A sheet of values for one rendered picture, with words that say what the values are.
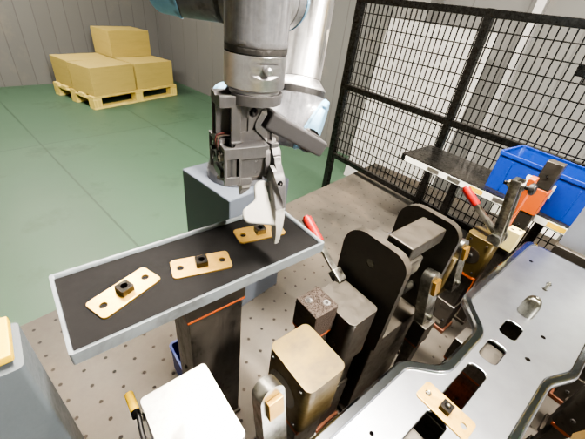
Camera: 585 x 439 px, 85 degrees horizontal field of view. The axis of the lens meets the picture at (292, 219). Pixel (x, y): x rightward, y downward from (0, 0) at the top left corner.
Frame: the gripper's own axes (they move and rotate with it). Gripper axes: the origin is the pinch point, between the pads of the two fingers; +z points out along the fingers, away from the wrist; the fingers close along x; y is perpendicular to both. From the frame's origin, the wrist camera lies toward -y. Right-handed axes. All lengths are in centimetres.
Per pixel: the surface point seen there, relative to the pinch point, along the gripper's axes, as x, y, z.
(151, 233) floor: -164, 9, 120
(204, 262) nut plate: 5.2, 10.8, 2.4
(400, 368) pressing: 23.8, -16.7, 19.2
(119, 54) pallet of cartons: -540, -7, 65
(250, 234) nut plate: 0.2, 1.7, 3.2
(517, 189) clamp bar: 8, -60, 0
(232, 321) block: 6.4, 6.8, 16.2
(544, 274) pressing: 20, -70, 20
